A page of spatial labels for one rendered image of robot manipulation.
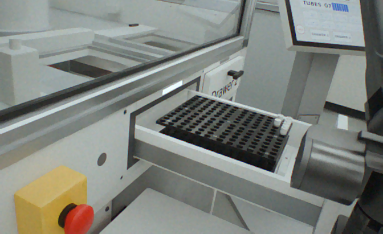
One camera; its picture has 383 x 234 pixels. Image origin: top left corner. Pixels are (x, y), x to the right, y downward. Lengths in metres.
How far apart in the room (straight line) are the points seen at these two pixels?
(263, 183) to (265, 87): 1.89
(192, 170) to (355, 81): 3.12
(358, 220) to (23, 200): 0.35
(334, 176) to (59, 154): 0.32
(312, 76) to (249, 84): 0.97
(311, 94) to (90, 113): 1.22
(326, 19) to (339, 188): 1.13
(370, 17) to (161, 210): 0.44
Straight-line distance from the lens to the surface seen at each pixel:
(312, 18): 1.37
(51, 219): 0.40
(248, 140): 0.57
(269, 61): 2.32
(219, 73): 0.85
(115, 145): 0.53
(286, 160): 0.64
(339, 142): 0.35
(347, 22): 1.49
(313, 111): 1.58
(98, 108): 0.46
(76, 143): 0.45
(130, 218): 0.58
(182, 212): 0.60
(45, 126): 0.40
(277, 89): 2.34
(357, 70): 3.55
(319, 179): 0.33
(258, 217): 1.77
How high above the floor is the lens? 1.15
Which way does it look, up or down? 22 degrees down
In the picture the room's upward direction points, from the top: 8 degrees clockwise
